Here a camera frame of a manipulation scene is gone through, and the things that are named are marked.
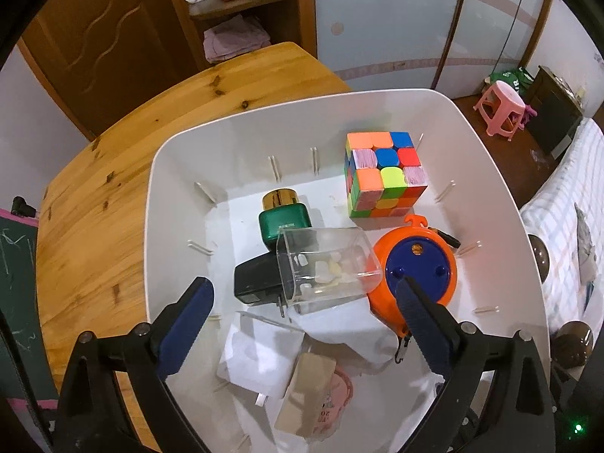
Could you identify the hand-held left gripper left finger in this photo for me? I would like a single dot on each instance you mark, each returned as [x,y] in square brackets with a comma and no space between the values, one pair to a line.
[188,328]

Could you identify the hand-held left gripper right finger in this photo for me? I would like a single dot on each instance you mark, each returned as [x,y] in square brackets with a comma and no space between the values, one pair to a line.
[420,323]

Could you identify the orange and blue reel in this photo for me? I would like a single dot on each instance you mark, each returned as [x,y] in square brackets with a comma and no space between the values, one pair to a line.
[380,304]

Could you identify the white cube power adapter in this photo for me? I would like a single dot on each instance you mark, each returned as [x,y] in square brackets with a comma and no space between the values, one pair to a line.
[255,358]

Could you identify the black power adapter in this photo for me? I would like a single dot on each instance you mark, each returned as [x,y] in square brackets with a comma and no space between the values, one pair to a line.
[255,278]

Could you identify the pink round packet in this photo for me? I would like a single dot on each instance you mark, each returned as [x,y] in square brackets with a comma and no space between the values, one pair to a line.
[339,391]

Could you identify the clear plastic container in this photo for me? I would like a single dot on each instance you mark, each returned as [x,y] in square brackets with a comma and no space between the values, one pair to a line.
[321,245]

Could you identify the beige plastic case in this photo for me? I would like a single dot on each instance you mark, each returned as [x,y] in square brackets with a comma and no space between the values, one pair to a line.
[302,396]

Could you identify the green bottle with gold cap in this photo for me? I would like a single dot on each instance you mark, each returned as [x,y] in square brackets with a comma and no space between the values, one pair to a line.
[283,226]

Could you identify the colourful puzzle cube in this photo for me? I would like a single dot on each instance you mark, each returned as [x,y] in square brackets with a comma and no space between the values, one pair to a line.
[387,174]

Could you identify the white plastic bin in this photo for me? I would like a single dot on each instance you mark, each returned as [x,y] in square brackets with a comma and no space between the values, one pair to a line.
[472,160]

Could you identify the grey cloth piece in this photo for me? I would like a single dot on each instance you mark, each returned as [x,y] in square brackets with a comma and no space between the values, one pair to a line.
[585,245]

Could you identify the white plaid quilt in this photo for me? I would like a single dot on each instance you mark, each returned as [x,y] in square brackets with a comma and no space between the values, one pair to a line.
[566,188]

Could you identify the black easel clamp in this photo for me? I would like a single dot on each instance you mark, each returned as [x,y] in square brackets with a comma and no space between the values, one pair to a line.
[23,206]

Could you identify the small magenta stool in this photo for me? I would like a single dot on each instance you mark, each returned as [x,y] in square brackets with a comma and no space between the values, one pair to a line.
[529,114]

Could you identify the pink plastic stool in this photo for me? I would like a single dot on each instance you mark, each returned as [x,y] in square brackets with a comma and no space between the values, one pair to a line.
[502,96]

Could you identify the dark wooden cabinet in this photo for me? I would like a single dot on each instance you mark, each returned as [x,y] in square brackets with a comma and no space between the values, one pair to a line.
[552,118]

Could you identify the green bag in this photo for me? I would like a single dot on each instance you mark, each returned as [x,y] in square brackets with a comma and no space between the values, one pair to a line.
[509,77]

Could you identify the pink folded cloth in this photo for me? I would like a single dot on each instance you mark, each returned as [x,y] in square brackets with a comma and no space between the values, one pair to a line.
[236,40]

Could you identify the brown wooden door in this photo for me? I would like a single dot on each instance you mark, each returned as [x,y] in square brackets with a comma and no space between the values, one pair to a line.
[94,33]

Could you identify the wooden shelf unit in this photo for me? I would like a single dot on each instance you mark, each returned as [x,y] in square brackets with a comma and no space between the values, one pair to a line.
[292,9]

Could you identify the green chalkboard with pink frame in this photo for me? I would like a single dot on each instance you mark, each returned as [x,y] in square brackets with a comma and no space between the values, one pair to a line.
[19,292]

